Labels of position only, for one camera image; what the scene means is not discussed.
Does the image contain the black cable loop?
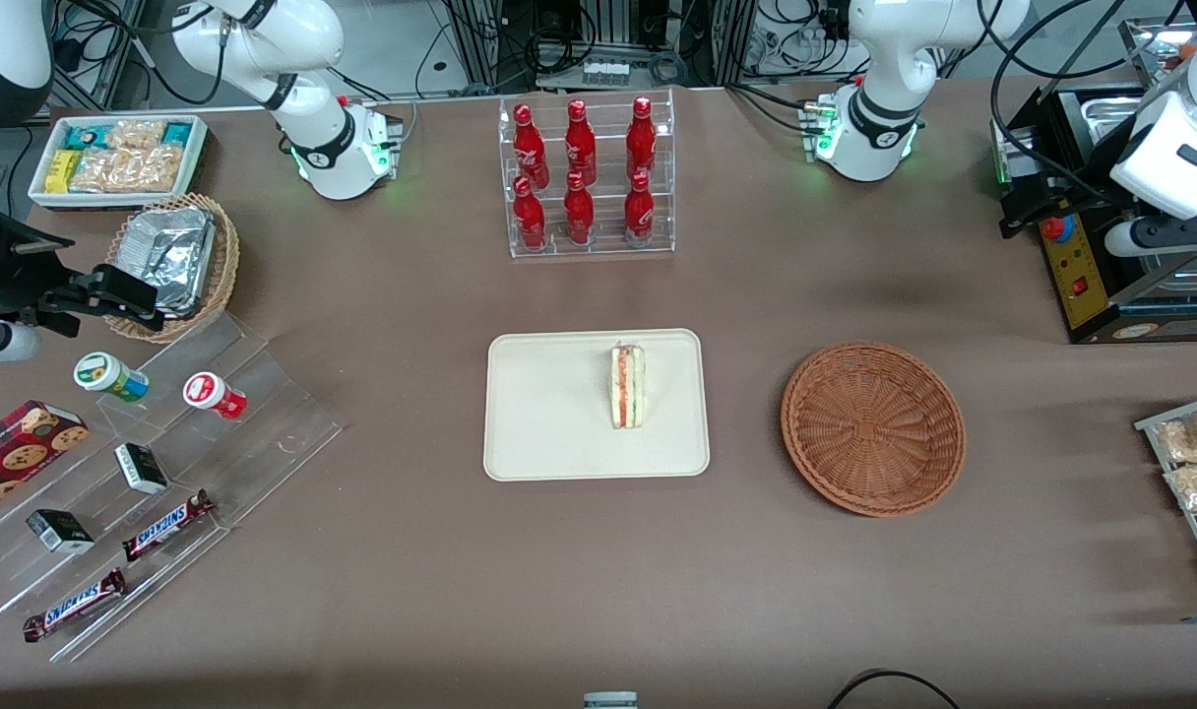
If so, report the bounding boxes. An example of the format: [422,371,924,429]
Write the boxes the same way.
[827,670,964,709]

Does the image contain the grey wire rack tray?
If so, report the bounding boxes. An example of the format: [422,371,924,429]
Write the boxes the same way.
[1135,392,1197,602]

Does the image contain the red lidded yogurt cup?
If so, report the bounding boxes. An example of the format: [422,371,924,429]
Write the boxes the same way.
[183,371,248,420]

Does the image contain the red cookie box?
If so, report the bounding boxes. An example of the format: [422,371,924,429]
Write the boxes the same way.
[0,400,91,523]

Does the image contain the aluminium foil tray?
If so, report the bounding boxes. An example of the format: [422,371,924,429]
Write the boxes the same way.
[116,207,218,318]

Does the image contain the white plastic snack bin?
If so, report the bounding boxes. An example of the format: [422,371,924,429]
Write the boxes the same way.
[28,114,210,210]

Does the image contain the triangular sandwich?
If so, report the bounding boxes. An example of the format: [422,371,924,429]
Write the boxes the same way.
[610,343,647,430]

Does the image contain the tan wicker basket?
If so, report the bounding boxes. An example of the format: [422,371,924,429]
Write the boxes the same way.
[103,193,240,344]

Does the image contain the clear acrylic stepped display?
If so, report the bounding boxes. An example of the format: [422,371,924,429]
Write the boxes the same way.
[0,313,344,663]

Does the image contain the Snickers chocolate bar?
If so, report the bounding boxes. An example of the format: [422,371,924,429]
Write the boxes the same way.
[23,568,128,643]
[122,489,215,562]

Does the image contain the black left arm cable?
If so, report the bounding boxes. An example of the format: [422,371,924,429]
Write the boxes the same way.
[988,0,1197,203]

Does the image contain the cream rectangular tray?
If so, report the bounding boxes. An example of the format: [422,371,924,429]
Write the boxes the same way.
[483,328,711,483]

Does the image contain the black yellow food warmer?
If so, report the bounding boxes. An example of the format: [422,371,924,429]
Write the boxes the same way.
[992,15,1197,346]

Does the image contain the green lidded yogurt cup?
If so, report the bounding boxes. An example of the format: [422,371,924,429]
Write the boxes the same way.
[74,352,151,404]

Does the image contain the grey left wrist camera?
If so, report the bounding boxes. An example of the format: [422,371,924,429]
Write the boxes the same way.
[1103,213,1197,259]

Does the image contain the small black box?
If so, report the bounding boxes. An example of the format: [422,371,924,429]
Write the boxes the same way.
[114,443,169,495]
[26,508,95,554]

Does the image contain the aluminium frame rack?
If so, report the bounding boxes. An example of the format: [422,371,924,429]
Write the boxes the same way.
[446,0,757,90]

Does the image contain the clear acrylic bottle rack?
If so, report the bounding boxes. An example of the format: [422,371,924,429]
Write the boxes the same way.
[498,89,676,259]

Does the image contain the clear bag of crackers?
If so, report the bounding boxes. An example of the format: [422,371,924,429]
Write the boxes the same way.
[67,146,186,193]
[106,120,166,151]

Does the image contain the round brown wicker basket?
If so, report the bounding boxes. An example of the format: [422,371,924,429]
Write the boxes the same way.
[781,341,967,518]

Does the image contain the red soda bottle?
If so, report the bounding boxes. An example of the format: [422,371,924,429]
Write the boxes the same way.
[513,104,550,188]
[624,172,655,243]
[565,99,598,186]
[513,177,547,250]
[626,97,657,180]
[564,172,596,245]

